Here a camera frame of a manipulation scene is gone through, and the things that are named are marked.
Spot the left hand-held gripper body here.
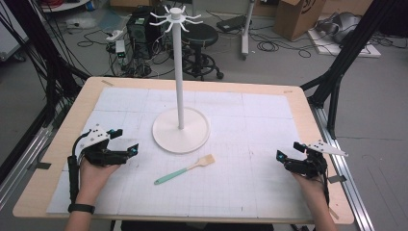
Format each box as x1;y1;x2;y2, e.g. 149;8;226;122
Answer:
79;124;130;167

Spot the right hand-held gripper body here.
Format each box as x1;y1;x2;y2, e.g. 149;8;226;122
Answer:
283;140;349;179

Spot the person's right hand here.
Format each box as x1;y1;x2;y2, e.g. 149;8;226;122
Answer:
291;172;329;207

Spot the person's left hand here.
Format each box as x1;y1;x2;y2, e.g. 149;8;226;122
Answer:
75;159;121;206

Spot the wooden table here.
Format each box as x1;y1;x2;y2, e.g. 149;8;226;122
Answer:
12;76;356;225

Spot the white hook rack stand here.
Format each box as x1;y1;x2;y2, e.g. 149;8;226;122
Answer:
148;5;212;155

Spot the black wristband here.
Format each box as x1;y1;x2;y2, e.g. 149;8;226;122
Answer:
67;202;96;216

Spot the white grid mat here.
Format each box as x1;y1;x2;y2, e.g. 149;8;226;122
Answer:
45;86;315;219

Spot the small white device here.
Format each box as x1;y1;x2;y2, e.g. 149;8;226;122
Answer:
115;39;127;59

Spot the white power strip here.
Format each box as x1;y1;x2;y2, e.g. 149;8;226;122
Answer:
105;29;125;42

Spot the black computer tower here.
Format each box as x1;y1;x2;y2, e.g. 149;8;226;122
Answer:
126;9;163;61

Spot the white flat board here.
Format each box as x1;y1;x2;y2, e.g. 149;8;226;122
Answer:
307;28;382;59

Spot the grey headset device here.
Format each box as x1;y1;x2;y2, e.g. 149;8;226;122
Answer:
315;12;363;45

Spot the black round stool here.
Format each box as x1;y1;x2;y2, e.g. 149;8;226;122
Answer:
180;22;225;82

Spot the cardboard box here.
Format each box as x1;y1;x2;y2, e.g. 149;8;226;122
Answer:
272;0;329;42

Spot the white floor stand pole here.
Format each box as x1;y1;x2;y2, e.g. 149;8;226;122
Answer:
241;0;257;61

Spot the round white table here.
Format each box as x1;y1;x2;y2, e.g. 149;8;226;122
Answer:
39;0;91;14

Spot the black laptop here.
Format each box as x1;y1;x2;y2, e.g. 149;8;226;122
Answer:
216;14;248;34

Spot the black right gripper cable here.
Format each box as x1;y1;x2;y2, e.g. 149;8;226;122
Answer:
319;171;332;208

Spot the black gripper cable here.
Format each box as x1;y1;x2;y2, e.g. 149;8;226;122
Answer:
319;171;332;208
66;134;89;204

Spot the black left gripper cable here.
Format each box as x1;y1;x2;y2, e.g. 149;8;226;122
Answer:
66;134;89;204

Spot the aluminium rail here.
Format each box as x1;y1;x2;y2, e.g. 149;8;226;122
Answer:
0;123;56;203
310;104;375;231

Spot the wooden spatula with green handle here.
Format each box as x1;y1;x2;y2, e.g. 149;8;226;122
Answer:
153;153;217;186

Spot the black metal frame stand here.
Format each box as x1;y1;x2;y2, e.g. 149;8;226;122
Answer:
0;0;91;186
299;0;403;140

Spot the coiled black floor cable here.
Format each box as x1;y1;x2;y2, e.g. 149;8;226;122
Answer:
256;39;281;53

